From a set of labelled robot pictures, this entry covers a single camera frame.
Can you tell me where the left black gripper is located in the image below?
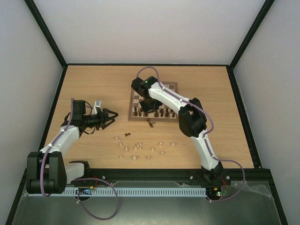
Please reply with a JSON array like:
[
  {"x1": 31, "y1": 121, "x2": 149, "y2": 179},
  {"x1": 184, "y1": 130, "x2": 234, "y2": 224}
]
[{"x1": 83, "y1": 108, "x2": 119, "y2": 130}]

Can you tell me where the dark rook chess piece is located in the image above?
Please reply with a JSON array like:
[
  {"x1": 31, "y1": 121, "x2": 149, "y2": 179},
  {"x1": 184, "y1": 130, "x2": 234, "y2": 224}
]
[{"x1": 165, "y1": 109, "x2": 169, "y2": 118}]

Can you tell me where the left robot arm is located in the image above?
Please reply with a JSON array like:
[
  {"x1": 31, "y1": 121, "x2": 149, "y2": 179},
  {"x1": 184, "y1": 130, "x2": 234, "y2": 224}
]
[{"x1": 26, "y1": 99, "x2": 118, "y2": 197}]

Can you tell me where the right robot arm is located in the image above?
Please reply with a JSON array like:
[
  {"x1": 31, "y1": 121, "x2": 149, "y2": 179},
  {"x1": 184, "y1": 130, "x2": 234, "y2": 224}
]
[{"x1": 131, "y1": 76, "x2": 223, "y2": 184}]

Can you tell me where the wooden chess board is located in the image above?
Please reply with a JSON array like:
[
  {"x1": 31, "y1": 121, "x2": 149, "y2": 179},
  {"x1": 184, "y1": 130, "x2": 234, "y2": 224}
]
[{"x1": 128, "y1": 77, "x2": 179, "y2": 122}]

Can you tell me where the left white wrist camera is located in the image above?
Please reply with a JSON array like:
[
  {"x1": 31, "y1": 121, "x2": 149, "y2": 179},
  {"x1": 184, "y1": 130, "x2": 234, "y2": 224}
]
[{"x1": 91, "y1": 100, "x2": 101, "y2": 115}]

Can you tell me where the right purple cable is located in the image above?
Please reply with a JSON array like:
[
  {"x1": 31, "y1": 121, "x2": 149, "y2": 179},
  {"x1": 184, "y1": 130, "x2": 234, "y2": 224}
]
[{"x1": 135, "y1": 67, "x2": 246, "y2": 203}]

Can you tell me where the light blue slotted cable duct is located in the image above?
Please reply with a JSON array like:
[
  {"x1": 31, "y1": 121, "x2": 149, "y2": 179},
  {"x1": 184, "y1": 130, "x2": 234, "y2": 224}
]
[{"x1": 62, "y1": 187, "x2": 207, "y2": 197}]

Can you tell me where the black aluminium frame rail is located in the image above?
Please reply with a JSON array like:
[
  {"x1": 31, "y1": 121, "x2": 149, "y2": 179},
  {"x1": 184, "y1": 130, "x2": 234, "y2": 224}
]
[{"x1": 23, "y1": 167, "x2": 272, "y2": 186}]

